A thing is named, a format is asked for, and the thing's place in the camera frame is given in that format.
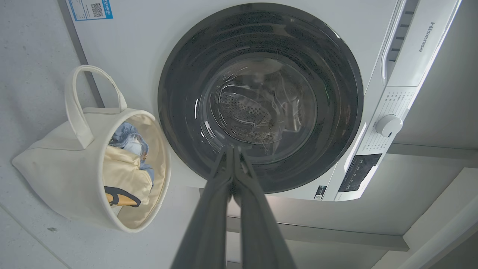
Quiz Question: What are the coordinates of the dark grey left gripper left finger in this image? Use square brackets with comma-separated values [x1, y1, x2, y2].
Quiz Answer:
[171, 146, 234, 269]

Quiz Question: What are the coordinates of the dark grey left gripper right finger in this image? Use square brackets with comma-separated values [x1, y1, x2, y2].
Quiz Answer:
[233, 146, 297, 269]

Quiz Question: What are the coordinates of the pale yellow garment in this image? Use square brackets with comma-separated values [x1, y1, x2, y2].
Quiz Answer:
[103, 145, 153, 208]

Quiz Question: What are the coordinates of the light blue printed garment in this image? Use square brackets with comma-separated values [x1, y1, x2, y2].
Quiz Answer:
[108, 121, 154, 183]

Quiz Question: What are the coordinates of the round dark glass washer door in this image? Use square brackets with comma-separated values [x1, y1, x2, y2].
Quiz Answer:
[158, 3, 364, 194]

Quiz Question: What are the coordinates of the stainless steel washing machine drum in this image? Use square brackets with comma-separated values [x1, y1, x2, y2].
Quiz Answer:
[209, 58, 318, 150]

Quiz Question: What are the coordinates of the white washing machine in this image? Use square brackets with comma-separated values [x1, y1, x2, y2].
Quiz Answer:
[58, 0, 463, 202]

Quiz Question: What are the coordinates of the black display panel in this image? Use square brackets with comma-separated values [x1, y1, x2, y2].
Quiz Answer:
[338, 153, 382, 193]

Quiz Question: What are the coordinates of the cream fabric laundry basket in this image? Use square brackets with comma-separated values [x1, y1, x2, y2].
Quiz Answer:
[11, 65, 172, 234]

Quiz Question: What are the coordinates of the white control knob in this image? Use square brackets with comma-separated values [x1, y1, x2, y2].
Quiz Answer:
[375, 114, 404, 138]

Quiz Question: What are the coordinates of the blue energy label sticker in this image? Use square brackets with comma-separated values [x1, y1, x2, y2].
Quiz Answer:
[67, 0, 114, 21]

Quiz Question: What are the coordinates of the white detergent drawer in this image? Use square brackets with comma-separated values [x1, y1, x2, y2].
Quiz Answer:
[381, 0, 462, 87]

